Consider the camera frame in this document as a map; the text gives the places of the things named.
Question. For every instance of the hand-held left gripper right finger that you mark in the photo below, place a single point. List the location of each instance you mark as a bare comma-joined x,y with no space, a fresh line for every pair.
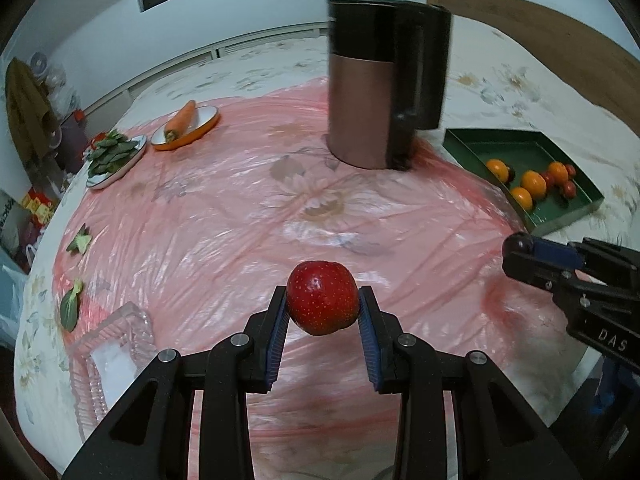
370,340

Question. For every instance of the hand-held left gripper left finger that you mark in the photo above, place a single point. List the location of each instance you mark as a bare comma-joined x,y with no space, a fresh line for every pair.
277,340

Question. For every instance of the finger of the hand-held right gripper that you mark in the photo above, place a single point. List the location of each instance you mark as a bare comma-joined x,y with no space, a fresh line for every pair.
525,265
557,252

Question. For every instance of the red plum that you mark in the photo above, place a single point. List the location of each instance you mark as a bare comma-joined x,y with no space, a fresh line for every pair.
322,300

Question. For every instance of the red apple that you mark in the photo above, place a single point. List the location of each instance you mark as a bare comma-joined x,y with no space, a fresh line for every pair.
568,189
547,180

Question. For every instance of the orange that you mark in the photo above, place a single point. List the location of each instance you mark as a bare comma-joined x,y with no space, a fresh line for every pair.
496,168
558,171
521,198
533,183

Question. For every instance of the dark plum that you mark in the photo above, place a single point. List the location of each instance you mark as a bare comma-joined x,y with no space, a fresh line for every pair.
571,170

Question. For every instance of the green shallow box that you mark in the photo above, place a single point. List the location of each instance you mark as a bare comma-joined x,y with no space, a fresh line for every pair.
505,147

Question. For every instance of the pink plastic sheet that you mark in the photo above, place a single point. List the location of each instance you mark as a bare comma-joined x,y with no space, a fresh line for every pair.
225,240

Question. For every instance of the clear glass tray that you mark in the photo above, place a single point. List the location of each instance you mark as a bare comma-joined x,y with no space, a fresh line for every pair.
100,340

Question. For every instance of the wooden headboard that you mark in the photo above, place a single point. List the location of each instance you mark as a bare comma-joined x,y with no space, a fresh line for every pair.
550,35

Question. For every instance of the star shaped green leaf piece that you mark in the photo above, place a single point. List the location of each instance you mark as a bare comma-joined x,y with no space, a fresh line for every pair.
80,242

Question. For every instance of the black and copper juicer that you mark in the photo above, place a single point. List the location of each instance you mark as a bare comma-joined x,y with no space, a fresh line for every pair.
360,110

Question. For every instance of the carrot on orange-rimmed plate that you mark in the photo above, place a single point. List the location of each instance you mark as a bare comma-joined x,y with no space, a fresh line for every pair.
200,120

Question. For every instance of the white plate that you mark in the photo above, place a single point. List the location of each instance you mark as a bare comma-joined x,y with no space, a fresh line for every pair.
100,182

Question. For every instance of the pile of leafy greens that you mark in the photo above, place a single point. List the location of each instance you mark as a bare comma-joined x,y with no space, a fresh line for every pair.
110,155

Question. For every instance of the white plastic bag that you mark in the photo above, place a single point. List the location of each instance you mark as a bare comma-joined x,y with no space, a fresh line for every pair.
10,300

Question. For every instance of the red and yellow boxes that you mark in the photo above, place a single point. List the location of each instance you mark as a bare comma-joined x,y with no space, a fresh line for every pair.
37,205

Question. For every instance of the purple bin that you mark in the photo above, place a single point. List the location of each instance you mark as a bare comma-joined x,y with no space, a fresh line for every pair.
72,145

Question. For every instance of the grey printed bag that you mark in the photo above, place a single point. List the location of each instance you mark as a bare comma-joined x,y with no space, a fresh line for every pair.
7,220

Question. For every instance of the clear plastic bag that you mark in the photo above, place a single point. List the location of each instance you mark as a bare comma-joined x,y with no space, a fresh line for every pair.
62,90

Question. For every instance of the brown coat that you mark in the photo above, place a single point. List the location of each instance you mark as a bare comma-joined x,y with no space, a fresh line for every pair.
27,105

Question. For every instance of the small white fan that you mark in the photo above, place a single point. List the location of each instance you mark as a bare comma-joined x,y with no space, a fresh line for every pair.
37,62

